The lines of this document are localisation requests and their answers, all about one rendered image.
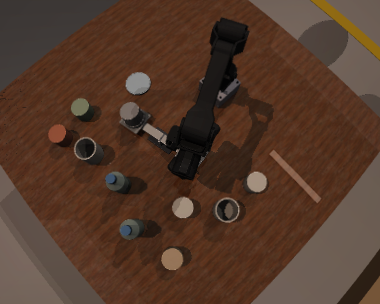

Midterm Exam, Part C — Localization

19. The brown cylinder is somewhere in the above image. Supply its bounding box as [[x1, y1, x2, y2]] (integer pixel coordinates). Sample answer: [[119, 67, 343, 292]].
[[161, 246, 183, 270]]

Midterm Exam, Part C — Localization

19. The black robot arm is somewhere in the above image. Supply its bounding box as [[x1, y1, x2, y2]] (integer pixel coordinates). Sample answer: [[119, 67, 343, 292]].
[[165, 18, 250, 180]]

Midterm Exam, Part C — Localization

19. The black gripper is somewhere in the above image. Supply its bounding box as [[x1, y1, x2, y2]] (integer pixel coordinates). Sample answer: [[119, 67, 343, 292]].
[[168, 122, 220, 180]]

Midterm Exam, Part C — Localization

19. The orange cylinder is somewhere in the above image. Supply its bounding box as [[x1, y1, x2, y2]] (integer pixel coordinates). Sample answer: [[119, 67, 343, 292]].
[[48, 124, 73, 147]]

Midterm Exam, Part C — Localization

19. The white round dish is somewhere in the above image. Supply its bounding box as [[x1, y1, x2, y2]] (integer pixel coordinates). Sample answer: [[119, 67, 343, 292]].
[[126, 72, 151, 95]]

